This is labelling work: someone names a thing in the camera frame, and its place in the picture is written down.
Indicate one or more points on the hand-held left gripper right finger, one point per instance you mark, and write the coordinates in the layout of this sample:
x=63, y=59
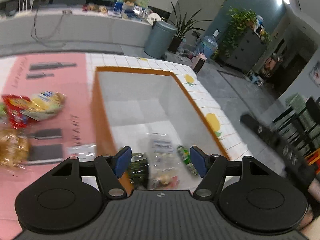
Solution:
x=198, y=160

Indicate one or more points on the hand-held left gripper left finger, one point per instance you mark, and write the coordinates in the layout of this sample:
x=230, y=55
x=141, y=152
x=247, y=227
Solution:
x=122, y=161

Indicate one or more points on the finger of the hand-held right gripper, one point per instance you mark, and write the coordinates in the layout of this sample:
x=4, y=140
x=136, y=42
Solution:
x=265, y=137

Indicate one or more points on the green candy roll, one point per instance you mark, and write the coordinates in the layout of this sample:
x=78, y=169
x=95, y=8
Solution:
x=187, y=158

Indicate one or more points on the black yellow snack packet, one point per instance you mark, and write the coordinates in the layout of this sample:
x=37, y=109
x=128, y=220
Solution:
x=137, y=172

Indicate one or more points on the clear bag of brown candies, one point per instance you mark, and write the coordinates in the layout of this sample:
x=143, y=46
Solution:
x=163, y=173

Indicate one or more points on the small grey white packet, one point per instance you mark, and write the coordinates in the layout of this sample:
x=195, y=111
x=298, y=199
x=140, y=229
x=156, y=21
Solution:
x=161, y=143

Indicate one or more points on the orange cardboard box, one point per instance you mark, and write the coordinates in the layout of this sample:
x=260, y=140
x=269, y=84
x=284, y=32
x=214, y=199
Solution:
x=140, y=110

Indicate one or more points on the fries snack packet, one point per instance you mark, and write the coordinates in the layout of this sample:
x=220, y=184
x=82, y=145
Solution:
x=46, y=105

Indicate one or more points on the clear yellow noodle bag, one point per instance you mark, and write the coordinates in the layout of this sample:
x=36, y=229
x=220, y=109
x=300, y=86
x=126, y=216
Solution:
x=13, y=147

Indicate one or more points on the red snack packet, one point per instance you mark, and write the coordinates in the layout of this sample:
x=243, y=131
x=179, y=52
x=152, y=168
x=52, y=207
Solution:
x=16, y=110

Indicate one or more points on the green label snack bag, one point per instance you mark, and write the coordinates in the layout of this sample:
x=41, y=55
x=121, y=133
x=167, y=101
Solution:
x=1, y=110

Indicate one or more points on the pile of small snacks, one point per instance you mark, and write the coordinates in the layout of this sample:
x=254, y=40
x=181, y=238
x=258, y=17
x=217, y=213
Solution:
x=95, y=8

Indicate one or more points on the person's right hand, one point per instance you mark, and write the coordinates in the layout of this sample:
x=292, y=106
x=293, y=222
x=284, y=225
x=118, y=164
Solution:
x=314, y=220

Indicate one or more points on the black dining chairs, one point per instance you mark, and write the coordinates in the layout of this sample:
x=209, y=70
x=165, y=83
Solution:
x=300, y=120

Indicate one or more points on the white flat packet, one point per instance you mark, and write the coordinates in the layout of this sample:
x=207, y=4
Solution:
x=81, y=150

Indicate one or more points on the pink printed mat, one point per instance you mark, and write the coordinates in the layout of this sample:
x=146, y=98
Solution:
x=62, y=87

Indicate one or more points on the pink small appliance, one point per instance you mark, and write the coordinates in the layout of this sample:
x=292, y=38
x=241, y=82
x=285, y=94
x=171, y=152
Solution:
x=199, y=62

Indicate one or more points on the white checked tablecloth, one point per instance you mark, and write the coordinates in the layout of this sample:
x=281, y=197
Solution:
x=160, y=62

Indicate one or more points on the blue water bottle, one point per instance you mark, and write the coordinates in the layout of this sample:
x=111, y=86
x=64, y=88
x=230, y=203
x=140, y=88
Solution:
x=208, y=46

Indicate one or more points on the grey cabinet with plants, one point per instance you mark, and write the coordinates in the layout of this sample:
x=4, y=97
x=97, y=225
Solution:
x=237, y=27

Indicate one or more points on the grey trash bin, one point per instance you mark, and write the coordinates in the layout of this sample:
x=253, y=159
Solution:
x=158, y=40

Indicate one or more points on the long leaf potted plant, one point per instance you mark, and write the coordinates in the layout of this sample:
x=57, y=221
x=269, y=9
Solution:
x=182, y=27

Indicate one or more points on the grey television console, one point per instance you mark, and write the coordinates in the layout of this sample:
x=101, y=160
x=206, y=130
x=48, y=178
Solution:
x=87, y=30

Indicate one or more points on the white plastic bag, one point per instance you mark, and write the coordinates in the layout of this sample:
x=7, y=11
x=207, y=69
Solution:
x=153, y=17

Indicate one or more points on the white router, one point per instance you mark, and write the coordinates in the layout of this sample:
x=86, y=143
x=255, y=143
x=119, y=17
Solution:
x=25, y=5

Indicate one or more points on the wall poster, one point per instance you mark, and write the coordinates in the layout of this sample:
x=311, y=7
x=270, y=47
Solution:
x=316, y=73

